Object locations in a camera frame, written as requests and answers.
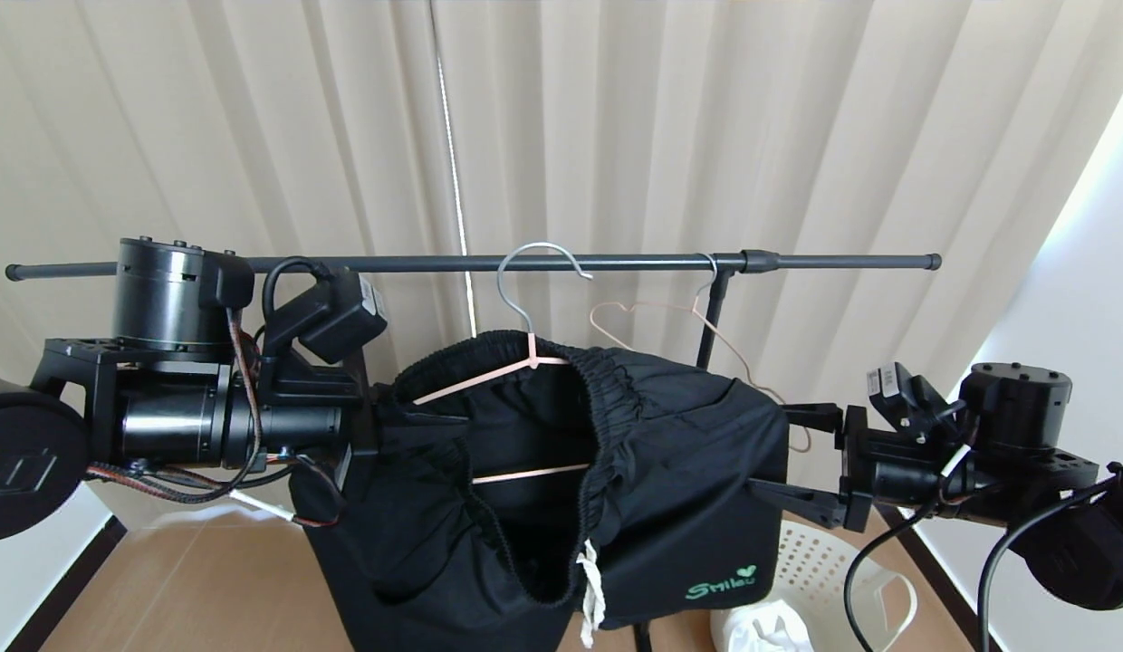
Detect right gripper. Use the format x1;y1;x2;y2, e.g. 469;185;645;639
745;402;975;533

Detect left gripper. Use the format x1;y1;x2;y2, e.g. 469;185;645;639
225;379;379;513

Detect black shorts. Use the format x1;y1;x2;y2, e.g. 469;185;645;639
290;329;791;652

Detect white printed t-shirt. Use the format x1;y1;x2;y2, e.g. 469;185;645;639
726;599;816;652

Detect pink clothes hanger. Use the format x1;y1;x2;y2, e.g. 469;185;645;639
589;254;812;454
412;242;593;485

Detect white laundry basket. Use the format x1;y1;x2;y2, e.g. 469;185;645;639
711;518;920;652

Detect black clothes rack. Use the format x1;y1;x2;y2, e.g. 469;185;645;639
5;249;941;652

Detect beige curtain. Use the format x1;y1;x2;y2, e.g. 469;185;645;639
0;0;1123;544

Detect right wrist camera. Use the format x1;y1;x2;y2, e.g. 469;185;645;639
867;360;968;437

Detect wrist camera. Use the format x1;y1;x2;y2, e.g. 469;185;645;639
258;268;390;404
867;360;968;437

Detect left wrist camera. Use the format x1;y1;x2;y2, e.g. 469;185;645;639
258;268;390;404

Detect black cable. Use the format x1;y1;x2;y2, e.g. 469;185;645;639
259;256;336;350
842;466;1123;652

